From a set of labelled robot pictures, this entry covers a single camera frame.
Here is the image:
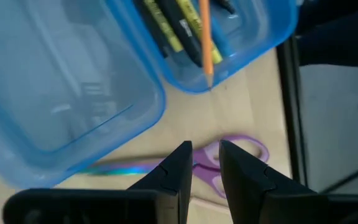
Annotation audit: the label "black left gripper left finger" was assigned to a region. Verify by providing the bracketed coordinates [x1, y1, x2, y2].
[126, 140, 194, 224]

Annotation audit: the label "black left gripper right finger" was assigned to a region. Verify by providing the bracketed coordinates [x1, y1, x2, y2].
[218, 139, 318, 224]

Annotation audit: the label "purple handled scissors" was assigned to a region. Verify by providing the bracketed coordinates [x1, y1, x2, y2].
[79, 134, 270, 200]

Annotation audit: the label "orange pencil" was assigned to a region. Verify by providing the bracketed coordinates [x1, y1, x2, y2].
[198, 0, 215, 91]

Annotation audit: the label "black marker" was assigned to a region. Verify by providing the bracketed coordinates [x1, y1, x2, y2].
[157, 0, 203, 68]

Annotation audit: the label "blue translucent plastic supply box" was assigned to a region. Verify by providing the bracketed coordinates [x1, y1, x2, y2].
[0, 0, 300, 190]

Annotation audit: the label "blue pen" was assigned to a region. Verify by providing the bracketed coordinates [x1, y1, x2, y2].
[211, 14, 235, 57]

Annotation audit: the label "black and yellow pen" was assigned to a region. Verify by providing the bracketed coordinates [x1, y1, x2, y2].
[142, 0, 185, 54]

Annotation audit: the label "yellow highlighter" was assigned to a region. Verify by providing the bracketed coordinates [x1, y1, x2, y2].
[176, 0, 224, 65]

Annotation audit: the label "black pen with silver clip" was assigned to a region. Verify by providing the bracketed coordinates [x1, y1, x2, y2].
[213, 0, 237, 15]

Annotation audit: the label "black metal table frame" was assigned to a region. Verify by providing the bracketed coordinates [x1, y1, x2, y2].
[275, 35, 309, 189]

